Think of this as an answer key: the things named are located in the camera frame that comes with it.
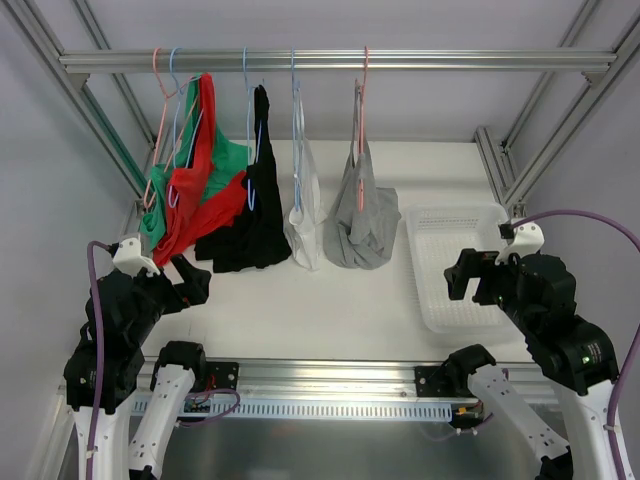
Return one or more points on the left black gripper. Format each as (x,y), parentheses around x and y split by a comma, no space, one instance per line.
(170,288)

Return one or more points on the red tank top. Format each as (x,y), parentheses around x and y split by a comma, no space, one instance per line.
(200,200)

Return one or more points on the blue hanger of white top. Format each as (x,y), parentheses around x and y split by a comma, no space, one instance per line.
(295,133)

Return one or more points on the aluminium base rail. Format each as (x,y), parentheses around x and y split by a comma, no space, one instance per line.
(352,380)

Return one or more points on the green tank top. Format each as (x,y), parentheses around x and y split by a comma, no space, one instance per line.
(225,155)

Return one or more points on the pink hanger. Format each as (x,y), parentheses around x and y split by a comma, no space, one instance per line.
(150,192)
(363,154)

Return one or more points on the black tank top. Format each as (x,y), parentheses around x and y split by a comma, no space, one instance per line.
(256,236)

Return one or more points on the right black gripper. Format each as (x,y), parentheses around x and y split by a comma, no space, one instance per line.
(480,275)

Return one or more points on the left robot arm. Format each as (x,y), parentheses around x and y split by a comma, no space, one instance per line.
(102,374)

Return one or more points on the white slotted cable duct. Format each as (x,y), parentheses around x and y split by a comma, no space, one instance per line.
(343,410)

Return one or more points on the grey tank top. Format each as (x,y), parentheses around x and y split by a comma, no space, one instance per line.
(361,240)

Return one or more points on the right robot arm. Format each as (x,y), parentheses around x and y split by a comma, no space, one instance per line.
(536,292)

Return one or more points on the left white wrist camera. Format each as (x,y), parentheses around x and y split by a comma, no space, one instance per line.
(132,256)

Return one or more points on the blue hanger of black top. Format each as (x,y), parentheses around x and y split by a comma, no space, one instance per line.
(252,156)

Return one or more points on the white plastic basket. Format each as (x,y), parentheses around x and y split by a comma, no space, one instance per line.
(448,243)

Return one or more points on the aluminium hanging rail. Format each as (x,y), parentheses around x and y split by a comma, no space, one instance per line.
(237,60)

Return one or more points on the white tank top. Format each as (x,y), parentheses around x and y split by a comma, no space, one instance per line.
(302,228)

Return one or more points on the blue hanger of red top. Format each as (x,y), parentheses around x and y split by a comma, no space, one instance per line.
(176,139)

